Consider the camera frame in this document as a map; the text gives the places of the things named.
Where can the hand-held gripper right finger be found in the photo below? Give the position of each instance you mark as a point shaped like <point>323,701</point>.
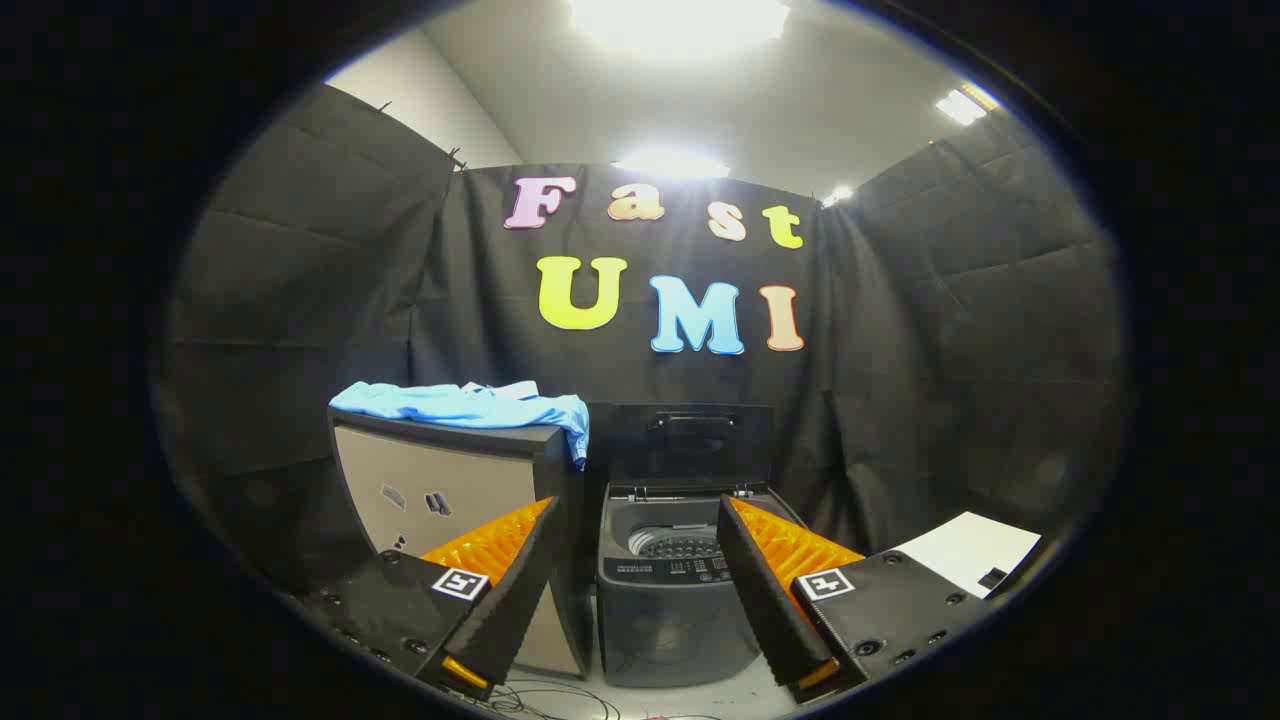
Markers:
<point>765,590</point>

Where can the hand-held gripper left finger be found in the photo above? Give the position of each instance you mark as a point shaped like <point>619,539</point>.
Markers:
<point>515,590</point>

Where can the dark grey washing machine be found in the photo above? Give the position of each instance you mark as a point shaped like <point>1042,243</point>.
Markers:
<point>665,625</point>

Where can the light blue polo shirt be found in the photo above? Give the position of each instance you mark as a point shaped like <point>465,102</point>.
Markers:
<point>450,405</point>

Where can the grey cabinet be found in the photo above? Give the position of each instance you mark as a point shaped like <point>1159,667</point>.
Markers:
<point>470,480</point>

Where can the white flat board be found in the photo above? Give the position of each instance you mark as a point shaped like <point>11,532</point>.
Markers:
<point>965,550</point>

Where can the black backdrop cloth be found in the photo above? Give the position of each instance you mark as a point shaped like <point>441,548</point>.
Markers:
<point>300,300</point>

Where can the small ceiling light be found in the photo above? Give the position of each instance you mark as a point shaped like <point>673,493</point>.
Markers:
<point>838,194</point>

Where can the oval ceiling light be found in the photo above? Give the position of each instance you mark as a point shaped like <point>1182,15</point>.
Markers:
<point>672,164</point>

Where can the rectangular ceiling light panel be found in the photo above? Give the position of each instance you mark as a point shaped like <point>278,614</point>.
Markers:
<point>962,105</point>

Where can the large bright ceiling light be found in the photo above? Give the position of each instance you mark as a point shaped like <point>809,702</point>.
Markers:
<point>680,20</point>

